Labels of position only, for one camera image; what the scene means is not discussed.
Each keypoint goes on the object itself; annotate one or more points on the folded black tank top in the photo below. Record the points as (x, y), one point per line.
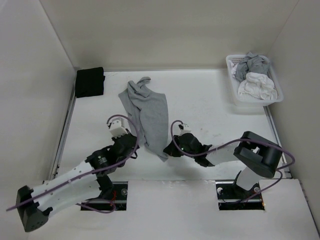
(89, 82)

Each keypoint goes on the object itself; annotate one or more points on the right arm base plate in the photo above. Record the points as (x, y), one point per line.
(233, 198)

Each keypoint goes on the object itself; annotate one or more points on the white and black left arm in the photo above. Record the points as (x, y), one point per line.
(86, 182)

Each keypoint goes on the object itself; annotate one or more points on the grey tank top in basket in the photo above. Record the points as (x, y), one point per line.
(252, 63)

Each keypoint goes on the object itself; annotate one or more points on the white plastic laundry basket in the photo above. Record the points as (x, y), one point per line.
(248, 101)

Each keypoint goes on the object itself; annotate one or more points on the white tank top in basket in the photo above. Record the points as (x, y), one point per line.
(257, 86)

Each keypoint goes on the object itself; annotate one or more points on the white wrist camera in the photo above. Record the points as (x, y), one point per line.
(117, 128)
(184, 129)

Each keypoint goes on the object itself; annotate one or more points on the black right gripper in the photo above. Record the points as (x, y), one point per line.
(171, 150)

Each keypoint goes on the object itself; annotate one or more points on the white front cover board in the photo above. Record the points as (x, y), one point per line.
(187, 210)

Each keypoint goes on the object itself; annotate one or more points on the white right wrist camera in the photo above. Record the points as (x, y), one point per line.
(184, 129)

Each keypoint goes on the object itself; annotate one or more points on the grey tank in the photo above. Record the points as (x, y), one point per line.
(252, 63)
(149, 112)

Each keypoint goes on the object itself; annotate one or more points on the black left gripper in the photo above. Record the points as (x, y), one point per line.
(114, 138)

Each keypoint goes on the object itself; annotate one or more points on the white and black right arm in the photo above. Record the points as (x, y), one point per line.
(260, 156)

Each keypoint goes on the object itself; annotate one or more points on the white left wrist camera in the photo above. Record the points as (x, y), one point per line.
(117, 128)

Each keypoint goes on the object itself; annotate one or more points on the aluminium table edge rail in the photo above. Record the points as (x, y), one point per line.
(56, 161)

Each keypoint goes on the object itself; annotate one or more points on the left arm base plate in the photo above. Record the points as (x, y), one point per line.
(115, 201)

